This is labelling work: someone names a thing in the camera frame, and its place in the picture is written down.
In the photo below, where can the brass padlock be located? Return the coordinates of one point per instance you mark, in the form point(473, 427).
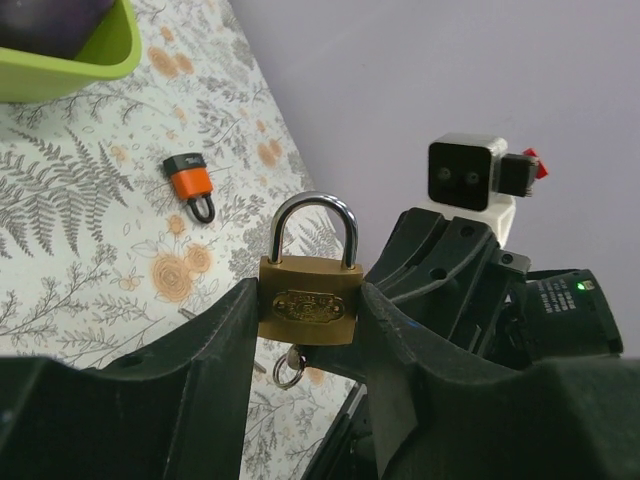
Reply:
point(307, 300)

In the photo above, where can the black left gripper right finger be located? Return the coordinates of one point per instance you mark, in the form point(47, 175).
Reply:
point(440, 412)

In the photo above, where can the purple eggplant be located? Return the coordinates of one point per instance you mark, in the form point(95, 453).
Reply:
point(54, 28)

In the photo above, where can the green plastic basket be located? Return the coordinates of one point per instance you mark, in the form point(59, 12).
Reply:
point(111, 53)

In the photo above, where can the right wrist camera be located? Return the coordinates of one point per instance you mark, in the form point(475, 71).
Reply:
point(474, 176)

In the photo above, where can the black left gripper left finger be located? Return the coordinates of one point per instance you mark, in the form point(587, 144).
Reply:
point(173, 409)

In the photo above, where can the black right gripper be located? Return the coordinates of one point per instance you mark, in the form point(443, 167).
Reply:
point(453, 277)

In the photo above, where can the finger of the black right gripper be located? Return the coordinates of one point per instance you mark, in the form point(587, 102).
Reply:
point(342, 360)

